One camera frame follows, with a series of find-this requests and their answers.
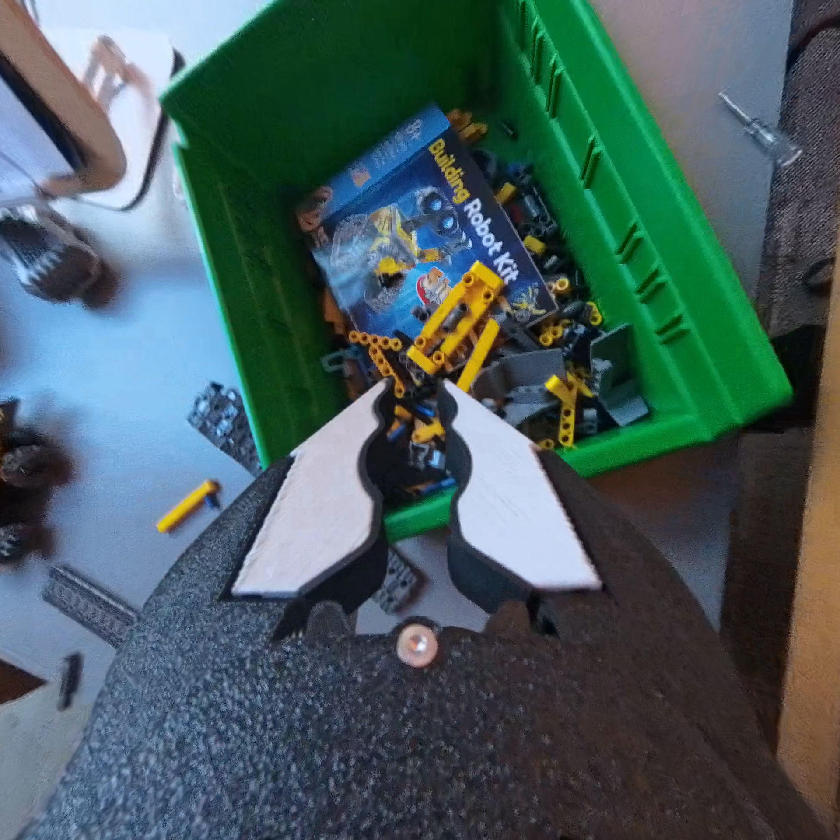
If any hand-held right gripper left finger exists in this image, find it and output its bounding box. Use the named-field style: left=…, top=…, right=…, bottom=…
left=231, top=379, right=395, bottom=614

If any flat grey track strip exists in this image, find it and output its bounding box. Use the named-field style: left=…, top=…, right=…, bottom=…
left=42, top=564, right=139, bottom=647

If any yellow black toy car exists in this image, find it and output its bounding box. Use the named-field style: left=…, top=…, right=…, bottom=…
left=0, top=394, right=73, bottom=565

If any pile of small building pieces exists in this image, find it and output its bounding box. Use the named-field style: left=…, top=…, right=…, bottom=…
left=295, top=108, right=651, bottom=506

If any long yellow perforated beam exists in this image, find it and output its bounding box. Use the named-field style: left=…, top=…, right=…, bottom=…
left=156, top=479, right=221, bottom=534

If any green plastic bin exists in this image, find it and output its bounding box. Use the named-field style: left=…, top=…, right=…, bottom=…
left=159, top=0, right=795, bottom=542

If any yellow angled perforated beam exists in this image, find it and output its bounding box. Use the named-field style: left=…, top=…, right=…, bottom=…
left=348, top=330, right=406, bottom=398

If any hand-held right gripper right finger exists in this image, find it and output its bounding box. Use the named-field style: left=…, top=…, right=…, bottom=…
left=436, top=379, right=602, bottom=614

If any black perforated beam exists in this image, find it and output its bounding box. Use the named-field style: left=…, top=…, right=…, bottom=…
left=58, top=653, right=84, bottom=711

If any clear handled screwdriver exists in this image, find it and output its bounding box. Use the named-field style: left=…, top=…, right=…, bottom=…
left=717, top=92, right=803, bottom=168

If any adjacent grey desk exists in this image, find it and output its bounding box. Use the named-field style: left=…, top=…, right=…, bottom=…
left=777, top=262, right=840, bottom=811

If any instruction sheet on stand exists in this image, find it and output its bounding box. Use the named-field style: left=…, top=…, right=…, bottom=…
left=0, top=0, right=188, bottom=212

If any grey track strip right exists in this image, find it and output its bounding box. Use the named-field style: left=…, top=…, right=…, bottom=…
left=187, top=382, right=424, bottom=614

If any yellow rectangular frame piece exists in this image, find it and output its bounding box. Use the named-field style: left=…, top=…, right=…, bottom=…
left=406, top=261, right=506, bottom=378

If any grey building block assembly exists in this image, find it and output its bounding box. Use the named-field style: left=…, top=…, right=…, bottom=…
left=0, top=203, right=122, bottom=309

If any robot kit instruction booklet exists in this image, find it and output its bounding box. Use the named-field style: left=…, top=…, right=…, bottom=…
left=308, top=104, right=559, bottom=342

